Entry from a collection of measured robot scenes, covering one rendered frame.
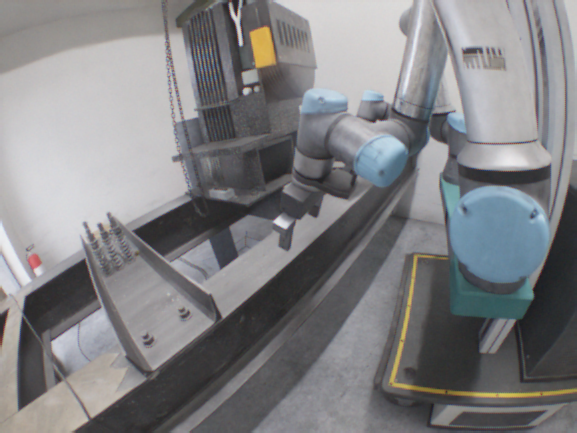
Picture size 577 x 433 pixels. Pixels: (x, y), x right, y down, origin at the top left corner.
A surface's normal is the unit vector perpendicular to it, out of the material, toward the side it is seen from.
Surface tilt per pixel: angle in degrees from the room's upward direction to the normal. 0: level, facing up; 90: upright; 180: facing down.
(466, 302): 90
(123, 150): 90
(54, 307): 90
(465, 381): 0
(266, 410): 0
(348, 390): 0
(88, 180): 90
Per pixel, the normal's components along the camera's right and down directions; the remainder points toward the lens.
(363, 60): -0.62, 0.44
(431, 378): -0.16, -0.89
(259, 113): -0.43, 0.46
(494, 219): -0.74, 0.50
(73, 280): 0.77, 0.16
